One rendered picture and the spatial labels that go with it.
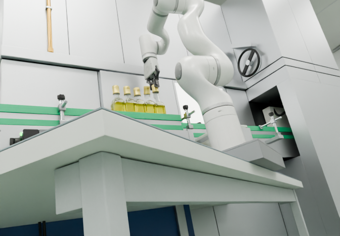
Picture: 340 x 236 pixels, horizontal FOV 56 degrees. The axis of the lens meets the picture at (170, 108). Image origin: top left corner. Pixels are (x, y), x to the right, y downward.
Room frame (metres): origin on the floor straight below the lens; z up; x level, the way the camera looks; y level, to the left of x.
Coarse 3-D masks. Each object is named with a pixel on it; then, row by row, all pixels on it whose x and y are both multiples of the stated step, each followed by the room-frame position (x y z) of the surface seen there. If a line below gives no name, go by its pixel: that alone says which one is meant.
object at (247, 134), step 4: (244, 128) 1.40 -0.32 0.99; (248, 128) 1.42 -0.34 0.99; (244, 132) 1.40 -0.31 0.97; (248, 132) 1.41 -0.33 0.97; (244, 136) 1.39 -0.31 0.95; (248, 136) 1.41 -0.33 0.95; (200, 140) 1.46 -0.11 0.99; (204, 140) 1.43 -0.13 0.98; (208, 140) 1.42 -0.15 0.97; (248, 140) 1.41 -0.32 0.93; (204, 144) 1.44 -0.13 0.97; (208, 144) 1.42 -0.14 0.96
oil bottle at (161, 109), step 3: (156, 102) 1.52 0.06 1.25; (159, 102) 1.52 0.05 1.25; (156, 105) 1.51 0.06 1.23; (159, 105) 1.52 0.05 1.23; (162, 105) 1.53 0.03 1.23; (156, 108) 1.51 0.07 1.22; (159, 108) 1.52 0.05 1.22; (162, 108) 1.53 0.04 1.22; (159, 111) 1.51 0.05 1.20; (162, 111) 1.53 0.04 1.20; (165, 111) 1.54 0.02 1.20
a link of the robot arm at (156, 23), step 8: (152, 8) 1.29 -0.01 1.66; (152, 16) 1.32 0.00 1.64; (160, 16) 1.30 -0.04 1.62; (152, 24) 1.36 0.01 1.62; (160, 24) 1.35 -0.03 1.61; (152, 32) 1.40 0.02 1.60; (160, 32) 1.41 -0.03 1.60; (160, 40) 1.55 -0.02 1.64; (168, 40) 1.49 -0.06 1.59; (160, 48) 1.54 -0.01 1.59
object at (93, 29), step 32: (0, 0) 1.36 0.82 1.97; (32, 0) 1.32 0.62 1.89; (64, 0) 1.42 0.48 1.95; (96, 0) 1.54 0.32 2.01; (128, 0) 1.67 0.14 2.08; (0, 32) 1.32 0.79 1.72; (32, 32) 1.32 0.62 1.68; (64, 32) 1.42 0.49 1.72; (96, 32) 1.53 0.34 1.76; (128, 32) 1.65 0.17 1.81; (224, 32) 2.17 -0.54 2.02; (0, 64) 1.29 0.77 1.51; (32, 64) 1.32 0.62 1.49; (64, 64) 1.40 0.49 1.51; (96, 64) 1.49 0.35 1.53; (128, 64) 1.61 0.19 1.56; (160, 64) 1.77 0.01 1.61; (0, 96) 1.25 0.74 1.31; (32, 96) 1.32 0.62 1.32; (96, 96) 1.50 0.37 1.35
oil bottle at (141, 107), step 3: (138, 99) 1.46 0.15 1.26; (138, 102) 1.44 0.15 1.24; (141, 102) 1.45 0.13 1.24; (144, 102) 1.47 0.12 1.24; (138, 105) 1.44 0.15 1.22; (141, 105) 1.45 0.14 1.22; (144, 105) 1.46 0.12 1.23; (138, 108) 1.44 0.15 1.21; (141, 108) 1.45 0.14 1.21; (144, 108) 1.46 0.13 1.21; (138, 111) 1.44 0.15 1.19; (141, 111) 1.45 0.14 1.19; (144, 111) 1.46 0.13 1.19
